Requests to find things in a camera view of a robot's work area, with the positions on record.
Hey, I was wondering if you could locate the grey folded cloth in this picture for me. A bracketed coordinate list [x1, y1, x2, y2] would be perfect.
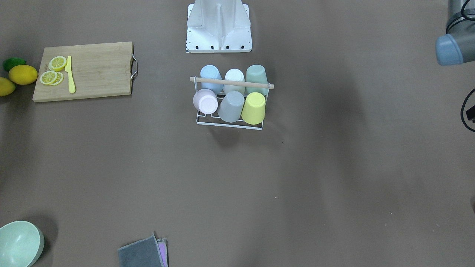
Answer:
[117, 233, 168, 267]

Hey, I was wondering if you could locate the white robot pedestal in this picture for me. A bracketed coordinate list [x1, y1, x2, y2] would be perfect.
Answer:
[186, 0, 253, 53]

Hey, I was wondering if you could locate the lemon slice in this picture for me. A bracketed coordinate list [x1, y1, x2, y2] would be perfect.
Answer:
[40, 70, 64, 86]
[48, 56, 67, 72]

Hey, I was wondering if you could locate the green lime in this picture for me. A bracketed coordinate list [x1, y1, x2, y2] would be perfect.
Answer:
[2, 57, 26, 72]

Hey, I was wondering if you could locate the whole yellow lemon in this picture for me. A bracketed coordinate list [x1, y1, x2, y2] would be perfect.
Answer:
[9, 65, 38, 85]

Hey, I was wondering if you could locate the green plastic cup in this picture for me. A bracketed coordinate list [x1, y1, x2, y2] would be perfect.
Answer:
[246, 65, 269, 96]

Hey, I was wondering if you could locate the pink plastic cup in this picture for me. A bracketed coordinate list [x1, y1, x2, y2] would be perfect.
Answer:
[193, 89, 219, 115]

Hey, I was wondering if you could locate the white wire cup holder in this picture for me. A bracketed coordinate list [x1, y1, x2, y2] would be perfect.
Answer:
[189, 76, 275, 130]

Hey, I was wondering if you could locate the blue plastic cup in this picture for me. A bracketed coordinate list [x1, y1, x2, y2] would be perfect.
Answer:
[200, 65, 223, 94]

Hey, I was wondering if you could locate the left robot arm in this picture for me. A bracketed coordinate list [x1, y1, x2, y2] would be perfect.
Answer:
[435, 0, 475, 66]

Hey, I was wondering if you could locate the mint green bowl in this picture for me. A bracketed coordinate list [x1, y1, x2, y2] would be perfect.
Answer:
[0, 220, 45, 267]

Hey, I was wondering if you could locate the grey plastic cup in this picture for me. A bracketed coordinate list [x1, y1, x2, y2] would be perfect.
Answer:
[217, 91, 245, 123]

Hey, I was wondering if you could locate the yellow plastic cup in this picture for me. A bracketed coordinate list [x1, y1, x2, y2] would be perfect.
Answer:
[241, 92, 266, 125]

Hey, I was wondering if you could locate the wooden cutting board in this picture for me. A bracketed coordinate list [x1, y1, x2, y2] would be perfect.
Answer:
[33, 41, 138, 102]

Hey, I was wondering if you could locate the white plastic cup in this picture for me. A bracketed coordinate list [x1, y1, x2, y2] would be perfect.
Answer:
[223, 68, 246, 95]

